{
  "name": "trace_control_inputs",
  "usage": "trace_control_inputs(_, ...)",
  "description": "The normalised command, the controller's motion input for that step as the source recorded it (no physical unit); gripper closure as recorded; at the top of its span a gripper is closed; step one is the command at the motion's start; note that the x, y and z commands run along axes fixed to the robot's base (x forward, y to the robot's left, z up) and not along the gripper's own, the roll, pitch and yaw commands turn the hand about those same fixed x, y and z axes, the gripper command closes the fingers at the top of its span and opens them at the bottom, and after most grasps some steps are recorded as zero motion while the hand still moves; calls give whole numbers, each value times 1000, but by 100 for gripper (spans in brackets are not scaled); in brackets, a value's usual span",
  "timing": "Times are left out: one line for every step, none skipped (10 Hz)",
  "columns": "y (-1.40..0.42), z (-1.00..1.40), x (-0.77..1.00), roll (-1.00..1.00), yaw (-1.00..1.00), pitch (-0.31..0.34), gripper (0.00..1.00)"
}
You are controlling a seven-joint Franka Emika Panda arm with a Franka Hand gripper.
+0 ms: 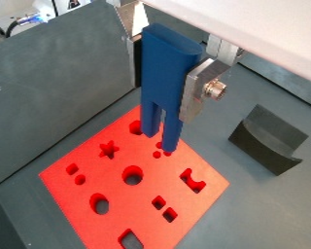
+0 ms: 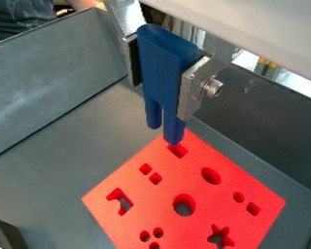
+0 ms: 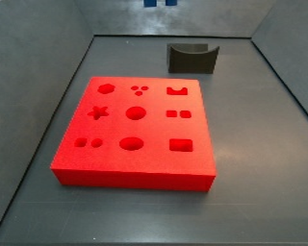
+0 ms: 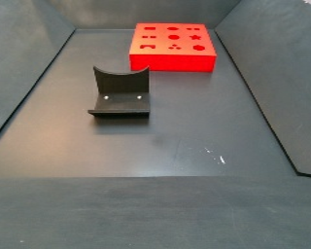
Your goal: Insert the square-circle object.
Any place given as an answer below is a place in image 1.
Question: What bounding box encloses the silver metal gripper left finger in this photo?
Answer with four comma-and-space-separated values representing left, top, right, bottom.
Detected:
125, 34, 142, 88

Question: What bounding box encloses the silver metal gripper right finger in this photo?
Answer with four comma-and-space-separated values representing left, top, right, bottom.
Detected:
179, 34, 245, 123

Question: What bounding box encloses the blue two-pronged peg object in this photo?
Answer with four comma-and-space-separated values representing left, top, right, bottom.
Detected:
142, 23, 202, 153

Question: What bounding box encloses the black curved holder stand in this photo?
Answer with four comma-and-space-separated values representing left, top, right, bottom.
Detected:
229, 104, 309, 176

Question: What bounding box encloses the red shape-sorting block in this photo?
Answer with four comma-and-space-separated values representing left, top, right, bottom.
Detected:
40, 108, 230, 249

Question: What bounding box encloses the black cable with blue connector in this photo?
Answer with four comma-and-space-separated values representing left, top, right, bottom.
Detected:
4, 11, 50, 37

